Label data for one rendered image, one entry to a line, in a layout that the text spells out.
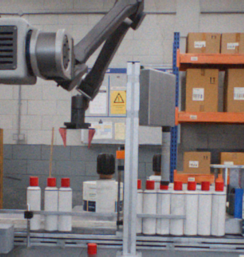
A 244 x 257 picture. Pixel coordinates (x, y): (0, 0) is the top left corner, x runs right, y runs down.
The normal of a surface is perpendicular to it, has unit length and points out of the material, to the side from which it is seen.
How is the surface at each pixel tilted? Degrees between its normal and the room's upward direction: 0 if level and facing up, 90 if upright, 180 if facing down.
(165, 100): 90
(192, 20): 90
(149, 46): 90
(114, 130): 90
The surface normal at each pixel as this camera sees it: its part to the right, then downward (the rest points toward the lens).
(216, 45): -0.04, 0.04
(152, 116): 0.79, 0.05
